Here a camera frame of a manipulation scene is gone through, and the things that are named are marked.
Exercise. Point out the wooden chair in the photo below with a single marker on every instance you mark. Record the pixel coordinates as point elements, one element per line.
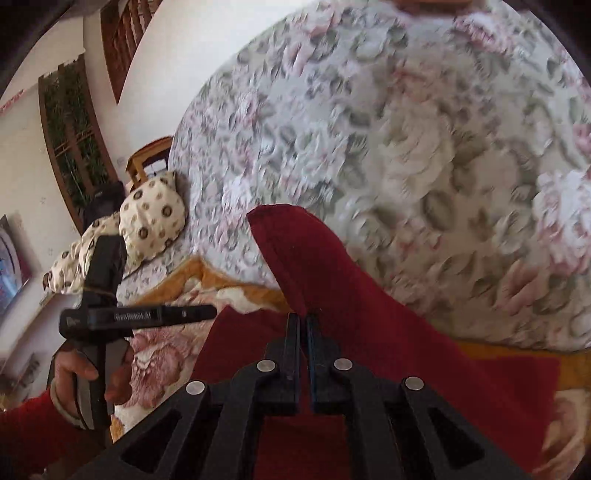
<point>147,157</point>

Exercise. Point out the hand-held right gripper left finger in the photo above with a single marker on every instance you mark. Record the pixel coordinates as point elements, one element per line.
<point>292,350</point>

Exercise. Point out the wall television screen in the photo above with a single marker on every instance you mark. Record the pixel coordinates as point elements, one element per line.
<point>11,267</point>

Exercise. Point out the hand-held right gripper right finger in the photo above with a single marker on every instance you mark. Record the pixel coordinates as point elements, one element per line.
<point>313,364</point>

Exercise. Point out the wooden lattice door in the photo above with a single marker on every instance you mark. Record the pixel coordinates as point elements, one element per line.
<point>124,41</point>

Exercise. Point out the cream pillow with round print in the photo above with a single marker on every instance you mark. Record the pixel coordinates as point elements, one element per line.
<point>152,217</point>
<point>69,267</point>

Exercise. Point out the brown floral plush blanket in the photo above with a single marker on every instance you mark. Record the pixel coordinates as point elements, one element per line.
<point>157,355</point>

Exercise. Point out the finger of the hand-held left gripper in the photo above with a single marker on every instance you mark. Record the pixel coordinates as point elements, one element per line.
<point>194,314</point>

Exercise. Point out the person's left hand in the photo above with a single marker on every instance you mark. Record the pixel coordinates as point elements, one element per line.
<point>64,374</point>

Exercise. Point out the dark red garment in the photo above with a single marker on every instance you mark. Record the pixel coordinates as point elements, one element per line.
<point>369,323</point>

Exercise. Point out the wooden framed window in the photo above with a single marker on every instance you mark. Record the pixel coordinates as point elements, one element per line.
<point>74,138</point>

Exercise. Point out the floral bed sheet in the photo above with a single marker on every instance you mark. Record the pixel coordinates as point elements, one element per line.
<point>369,138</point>

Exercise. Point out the person's left forearm red sleeve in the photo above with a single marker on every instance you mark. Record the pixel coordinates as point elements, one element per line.
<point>32,438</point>

